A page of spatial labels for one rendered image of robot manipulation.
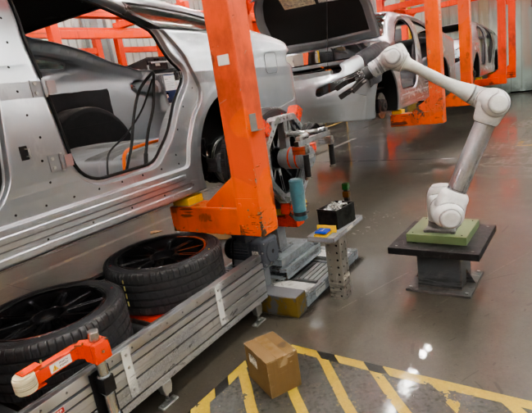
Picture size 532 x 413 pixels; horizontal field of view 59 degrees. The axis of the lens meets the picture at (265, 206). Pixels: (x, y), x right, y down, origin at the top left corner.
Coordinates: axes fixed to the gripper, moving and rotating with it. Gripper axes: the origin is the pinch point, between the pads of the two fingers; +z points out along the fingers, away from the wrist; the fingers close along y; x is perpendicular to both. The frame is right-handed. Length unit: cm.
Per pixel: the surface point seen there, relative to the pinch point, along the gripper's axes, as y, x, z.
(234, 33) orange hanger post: 15, -63, 26
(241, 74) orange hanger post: 21, -46, 34
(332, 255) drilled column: 40, 68, 52
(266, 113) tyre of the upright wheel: -16.9, -8.0, 44.0
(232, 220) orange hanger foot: 38, 13, 85
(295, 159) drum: -0.1, 20.9, 43.6
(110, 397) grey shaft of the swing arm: 145, -7, 124
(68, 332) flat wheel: 127, -30, 129
